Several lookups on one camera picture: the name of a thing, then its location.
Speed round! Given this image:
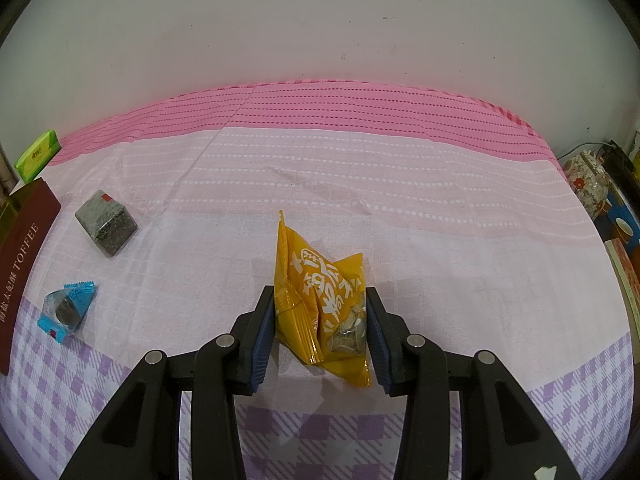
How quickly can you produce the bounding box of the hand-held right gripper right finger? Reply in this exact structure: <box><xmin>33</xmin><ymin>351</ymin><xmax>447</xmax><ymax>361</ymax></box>
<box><xmin>365</xmin><ymin>287</ymin><xmax>581</xmax><ymax>480</ymax></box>

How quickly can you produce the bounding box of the yellow snack packet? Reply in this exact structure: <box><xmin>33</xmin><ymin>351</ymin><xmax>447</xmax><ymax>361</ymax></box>
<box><xmin>274</xmin><ymin>210</ymin><xmax>373</xmax><ymax>388</ymax></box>

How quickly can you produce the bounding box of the maroon tin box gold inside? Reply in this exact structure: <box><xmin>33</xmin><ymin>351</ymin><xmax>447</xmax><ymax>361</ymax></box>
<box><xmin>0</xmin><ymin>178</ymin><xmax>62</xmax><ymax>376</ymax></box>

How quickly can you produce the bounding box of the blue wrapped snack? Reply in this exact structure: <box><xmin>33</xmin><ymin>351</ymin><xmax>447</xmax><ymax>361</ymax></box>
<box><xmin>37</xmin><ymin>280</ymin><xmax>97</xmax><ymax>343</ymax></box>

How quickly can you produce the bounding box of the book with pale cover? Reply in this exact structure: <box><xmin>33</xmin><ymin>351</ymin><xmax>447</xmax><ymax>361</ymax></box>
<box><xmin>604</xmin><ymin>237</ymin><xmax>640</xmax><ymax>366</ymax></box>

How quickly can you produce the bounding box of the green tissue pack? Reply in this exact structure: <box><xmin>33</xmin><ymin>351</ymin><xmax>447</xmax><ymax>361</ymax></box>
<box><xmin>14</xmin><ymin>130</ymin><xmax>60</xmax><ymax>184</ymax></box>

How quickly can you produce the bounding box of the grey-green triangular snack packet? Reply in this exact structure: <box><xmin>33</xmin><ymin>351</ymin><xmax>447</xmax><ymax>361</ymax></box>
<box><xmin>75</xmin><ymin>190</ymin><xmax>138</xmax><ymax>257</ymax></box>

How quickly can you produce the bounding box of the pink and purple checked tablecloth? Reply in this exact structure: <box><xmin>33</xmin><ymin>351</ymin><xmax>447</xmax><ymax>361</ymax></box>
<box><xmin>0</xmin><ymin>79</ymin><xmax>633</xmax><ymax>480</ymax></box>

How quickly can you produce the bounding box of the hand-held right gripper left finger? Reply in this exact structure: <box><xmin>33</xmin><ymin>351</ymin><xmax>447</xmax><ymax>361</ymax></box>
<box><xmin>60</xmin><ymin>285</ymin><xmax>277</xmax><ymax>480</ymax></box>

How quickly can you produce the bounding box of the brown paper cup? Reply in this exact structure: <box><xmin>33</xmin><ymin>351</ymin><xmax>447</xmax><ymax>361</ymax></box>
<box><xmin>612</xmin><ymin>217</ymin><xmax>640</xmax><ymax>243</ymax></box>

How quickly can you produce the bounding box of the black device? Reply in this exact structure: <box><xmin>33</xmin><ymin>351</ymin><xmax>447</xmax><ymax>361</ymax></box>
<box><xmin>597</xmin><ymin>139</ymin><xmax>633</xmax><ymax>176</ymax></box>

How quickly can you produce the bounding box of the thin dark cable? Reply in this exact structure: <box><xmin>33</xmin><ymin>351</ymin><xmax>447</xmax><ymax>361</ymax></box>
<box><xmin>557</xmin><ymin>141</ymin><xmax>613</xmax><ymax>161</ymax></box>

